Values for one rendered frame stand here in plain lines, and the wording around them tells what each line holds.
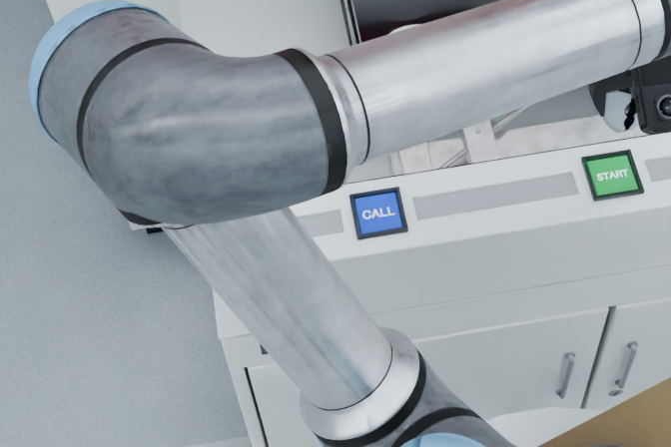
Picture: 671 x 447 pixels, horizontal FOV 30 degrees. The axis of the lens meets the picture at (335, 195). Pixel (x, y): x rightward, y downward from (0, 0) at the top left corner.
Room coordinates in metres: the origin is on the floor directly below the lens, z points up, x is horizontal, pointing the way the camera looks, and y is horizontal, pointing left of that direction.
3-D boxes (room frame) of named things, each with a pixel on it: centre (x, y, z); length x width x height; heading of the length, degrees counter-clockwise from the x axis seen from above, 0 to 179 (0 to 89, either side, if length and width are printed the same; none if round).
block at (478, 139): (0.81, -0.18, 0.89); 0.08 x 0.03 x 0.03; 4
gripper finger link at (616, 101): (0.74, -0.29, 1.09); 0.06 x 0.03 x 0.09; 5
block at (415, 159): (0.81, -0.10, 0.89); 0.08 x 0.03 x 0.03; 4
